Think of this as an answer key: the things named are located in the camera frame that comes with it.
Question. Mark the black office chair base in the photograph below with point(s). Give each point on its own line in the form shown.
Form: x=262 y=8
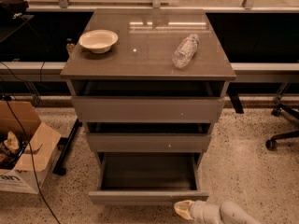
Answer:
x=287 y=130

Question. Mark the clear plastic water bottle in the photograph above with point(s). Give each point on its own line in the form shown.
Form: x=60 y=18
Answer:
x=185 y=51

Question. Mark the crumpled snack bag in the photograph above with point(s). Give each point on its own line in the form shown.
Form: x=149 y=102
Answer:
x=9 y=150

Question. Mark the grey bottom drawer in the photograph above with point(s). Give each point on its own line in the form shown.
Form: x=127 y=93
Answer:
x=148 y=178

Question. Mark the grey top drawer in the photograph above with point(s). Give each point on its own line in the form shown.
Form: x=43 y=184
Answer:
x=148 y=101

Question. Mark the grey drawer cabinet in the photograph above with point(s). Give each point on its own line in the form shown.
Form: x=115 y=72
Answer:
x=147 y=40

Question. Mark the small bottle behind cabinet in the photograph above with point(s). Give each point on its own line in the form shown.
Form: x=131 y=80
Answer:
x=70 y=45

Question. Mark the black table leg right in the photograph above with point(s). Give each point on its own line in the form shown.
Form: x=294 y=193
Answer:
x=234 y=98

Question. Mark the grey drawer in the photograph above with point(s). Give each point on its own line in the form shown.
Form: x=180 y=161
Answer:
x=148 y=178
x=148 y=137
x=148 y=101

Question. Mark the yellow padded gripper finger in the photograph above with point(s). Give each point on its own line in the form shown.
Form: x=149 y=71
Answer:
x=182 y=208

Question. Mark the white paper bowl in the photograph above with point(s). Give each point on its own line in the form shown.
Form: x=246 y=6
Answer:
x=98 y=41

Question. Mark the open cardboard box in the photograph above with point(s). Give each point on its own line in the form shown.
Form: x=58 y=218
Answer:
x=38 y=147

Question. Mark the black table leg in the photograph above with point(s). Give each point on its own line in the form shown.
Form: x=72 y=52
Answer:
x=64 y=146
x=234 y=98

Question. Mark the grey middle drawer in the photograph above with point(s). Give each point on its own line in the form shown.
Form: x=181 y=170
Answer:
x=148 y=137

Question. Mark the black bag on desk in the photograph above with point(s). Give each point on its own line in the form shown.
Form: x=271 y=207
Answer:
x=12 y=9

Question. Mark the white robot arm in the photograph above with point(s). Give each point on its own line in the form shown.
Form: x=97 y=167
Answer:
x=232 y=213

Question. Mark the black table leg left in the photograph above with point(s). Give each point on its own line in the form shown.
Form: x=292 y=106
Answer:
x=64 y=146

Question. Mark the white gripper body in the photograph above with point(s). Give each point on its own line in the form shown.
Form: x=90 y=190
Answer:
x=197 y=209

